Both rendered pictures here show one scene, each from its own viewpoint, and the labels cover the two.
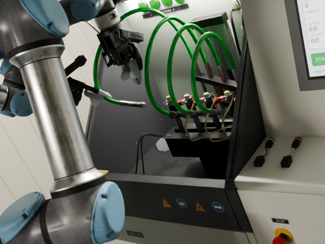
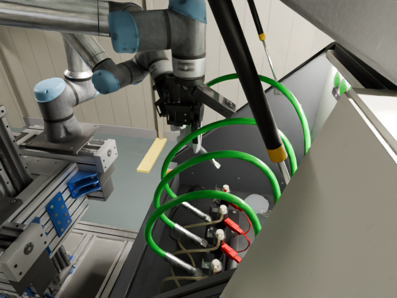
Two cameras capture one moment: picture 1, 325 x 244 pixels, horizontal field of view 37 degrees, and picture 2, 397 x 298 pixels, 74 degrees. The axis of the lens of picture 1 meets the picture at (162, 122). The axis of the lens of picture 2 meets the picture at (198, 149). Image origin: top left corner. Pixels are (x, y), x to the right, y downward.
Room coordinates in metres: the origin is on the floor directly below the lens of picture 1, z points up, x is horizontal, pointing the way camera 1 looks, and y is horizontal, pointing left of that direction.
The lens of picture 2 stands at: (1.16, -0.46, 1.62)
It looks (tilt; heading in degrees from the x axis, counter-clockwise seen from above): 34 degrees down; 54
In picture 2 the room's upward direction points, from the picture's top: straight up
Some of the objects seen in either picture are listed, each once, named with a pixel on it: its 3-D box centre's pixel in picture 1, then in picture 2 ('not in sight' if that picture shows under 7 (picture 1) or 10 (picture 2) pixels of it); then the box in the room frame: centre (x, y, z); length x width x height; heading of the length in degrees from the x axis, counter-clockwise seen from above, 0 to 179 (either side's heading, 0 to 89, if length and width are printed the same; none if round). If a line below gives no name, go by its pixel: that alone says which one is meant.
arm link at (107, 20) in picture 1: (108, 19); (188, 66); (1.49, 0.03, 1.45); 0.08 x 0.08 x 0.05
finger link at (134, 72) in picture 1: (134, 73); (188, 140); (1.48, 0.02, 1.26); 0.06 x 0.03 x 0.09; 134
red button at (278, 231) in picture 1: (281, 240); not in sight; (1.04, -0.16, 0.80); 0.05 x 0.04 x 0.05; 44
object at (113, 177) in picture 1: (156, 197); (153, 232); (1.39, 0.12, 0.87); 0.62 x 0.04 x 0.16; 44
